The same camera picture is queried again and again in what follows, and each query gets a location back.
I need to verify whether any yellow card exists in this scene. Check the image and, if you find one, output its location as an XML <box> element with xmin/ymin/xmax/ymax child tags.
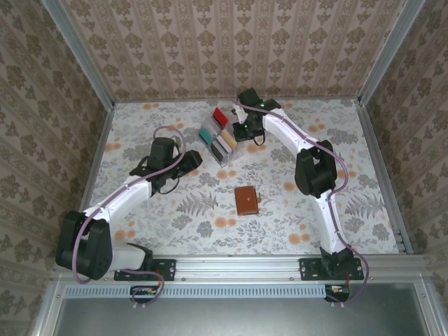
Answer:
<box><xmin>220</xmin><ymin>129</ymin><xmax>237</xmax><ymax>150</ymax></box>

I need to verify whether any black card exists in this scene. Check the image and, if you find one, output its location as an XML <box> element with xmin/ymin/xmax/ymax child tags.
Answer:
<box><xmin>209</xmin><ymin>141</ymin><xmax>228</xmax><ymax>162</ymax></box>

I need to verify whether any clear acrylic card rack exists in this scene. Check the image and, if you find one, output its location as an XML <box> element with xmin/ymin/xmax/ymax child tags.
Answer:
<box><xmin>197</xmin><ymin>106</ymin><xmax>239</xmax><ymax>166</ymax></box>

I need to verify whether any brown tray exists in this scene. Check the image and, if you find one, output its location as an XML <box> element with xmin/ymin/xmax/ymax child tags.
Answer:
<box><xmin>234</xmin><ymin>186</ymin><xmax>263</xmax><ymax>216</ymax></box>

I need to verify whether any teal card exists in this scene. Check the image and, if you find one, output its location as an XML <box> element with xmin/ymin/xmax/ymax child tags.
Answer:
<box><xmin>197</xmin><ymin>126</ymin><xmax>214</xmax><ymax>146</ymax></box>

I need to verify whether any red card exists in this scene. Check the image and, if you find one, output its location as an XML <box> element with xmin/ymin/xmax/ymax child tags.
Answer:
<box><xmin>211</xmin><ymin>107</ymin><xmax>230</xmax><ymax>127</ymax></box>

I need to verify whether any black connector box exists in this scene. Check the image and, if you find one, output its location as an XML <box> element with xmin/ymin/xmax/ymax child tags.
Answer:
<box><xmin>323</xmin><ymin>283</ymin><xmax>351</xmax><ymax>304</ymax></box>
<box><xmin>129</xmin><ymin>285</ymin><xmax>159</xmax><ymax>304</ymax></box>

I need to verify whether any grey metal sheet panel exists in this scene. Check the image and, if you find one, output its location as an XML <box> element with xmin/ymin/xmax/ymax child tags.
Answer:
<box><xmin>33</xmin><ymin>282</ymin><xmax>448</xmax><ymax>336</ymax></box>

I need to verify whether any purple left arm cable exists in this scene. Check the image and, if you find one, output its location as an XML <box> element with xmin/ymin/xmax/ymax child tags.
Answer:
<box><xmin>71</xmin><ymin>125</ymin><xmax>186</xmax><ymax>309</ymax></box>

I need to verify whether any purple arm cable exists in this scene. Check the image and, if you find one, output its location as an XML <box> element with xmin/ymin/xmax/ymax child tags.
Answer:
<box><xmin>71</xmin><ymin>125</ymin><xmax>186</xmax><ymax>309</ymax></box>
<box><xmin>223</xmin><ymin>83</ymin><xmax>370</xmax><ymax>309</ymax></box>

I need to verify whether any aluminium table side rail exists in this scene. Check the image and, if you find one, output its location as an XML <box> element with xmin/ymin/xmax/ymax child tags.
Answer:
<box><xmin>353</xmin><ymin>99</ymin><xmax>416</xmax><ymax>256</ymax></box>
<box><xmin>68</xmin><ymin>101</ymin><xmax>116</xmax><ymax>262</ymax></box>

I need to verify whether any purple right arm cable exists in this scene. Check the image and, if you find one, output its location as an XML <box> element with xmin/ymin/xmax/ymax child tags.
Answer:
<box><xmin>223</xmin><ymin>83</ymin><xmax>370</xmax><ymax>309</ymax></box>

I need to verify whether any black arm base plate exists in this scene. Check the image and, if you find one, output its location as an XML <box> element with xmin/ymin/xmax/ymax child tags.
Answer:
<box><xmin>298</xmin><ymin>258</ymin><xmax>365</xmax><ymax>282</ymax></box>
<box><xmin>114</xmin><ymin>258</ymin><xmax>177</xmax><ymax>282</ymax></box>

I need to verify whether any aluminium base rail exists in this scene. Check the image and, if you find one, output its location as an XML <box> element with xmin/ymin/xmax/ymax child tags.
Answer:
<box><xmin>52</xmin><ymin>254</ymin><xmax>433</xmax><ymax>283</ymax></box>

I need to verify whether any aluminium frame post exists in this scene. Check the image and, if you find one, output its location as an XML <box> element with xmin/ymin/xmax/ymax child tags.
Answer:
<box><xmin>356</xmin><ymin>0</ymin><xmax>426</xmax><ymax>106</ymax></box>
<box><xmin>40</xmin><ymin>0</ymin><xmax>116</xmax><ymax>108</ymax></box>

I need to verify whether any grey slotted cable duct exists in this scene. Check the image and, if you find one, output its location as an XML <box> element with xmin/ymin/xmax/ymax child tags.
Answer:
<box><xmin>64</xmin><ymin>283</ymin><xmax>326</xmax><ymax>299</ymax></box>

